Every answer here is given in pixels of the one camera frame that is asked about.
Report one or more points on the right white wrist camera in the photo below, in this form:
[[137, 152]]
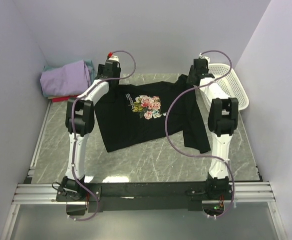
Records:
[[202, 56]]

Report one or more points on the folded red t shirt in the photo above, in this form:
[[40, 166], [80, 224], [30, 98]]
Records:
[[62, 98]]

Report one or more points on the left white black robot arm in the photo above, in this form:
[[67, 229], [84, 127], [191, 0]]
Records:
[[80, 121]]

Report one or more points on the black floral print t shirt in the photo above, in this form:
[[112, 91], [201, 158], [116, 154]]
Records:
[[134, 114]]

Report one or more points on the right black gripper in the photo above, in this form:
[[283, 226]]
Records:
[[194, 79]]

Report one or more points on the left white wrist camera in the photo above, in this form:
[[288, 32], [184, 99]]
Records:
[[112, 57]]

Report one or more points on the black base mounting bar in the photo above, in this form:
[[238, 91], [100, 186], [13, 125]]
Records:
[[132, 196]]

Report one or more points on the folded lilac t shirt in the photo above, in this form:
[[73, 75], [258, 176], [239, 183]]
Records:
[[66, 80]]

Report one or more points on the folded yellow t shirt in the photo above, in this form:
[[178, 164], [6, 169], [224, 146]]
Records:
[[52, 97]]

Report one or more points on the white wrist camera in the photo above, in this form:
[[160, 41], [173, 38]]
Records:
[[112, 57], [202, 56]]

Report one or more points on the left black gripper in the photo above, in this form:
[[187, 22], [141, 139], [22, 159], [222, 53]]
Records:
[[110, 80]]

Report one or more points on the folded teal t shirt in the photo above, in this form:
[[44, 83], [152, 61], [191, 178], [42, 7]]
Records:
[[93, 72]]

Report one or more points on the white perforated plastic basket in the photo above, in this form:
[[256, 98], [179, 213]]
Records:
[[227, 87]]

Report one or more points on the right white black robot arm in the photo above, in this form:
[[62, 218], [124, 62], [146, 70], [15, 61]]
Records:
[[222, 122]]

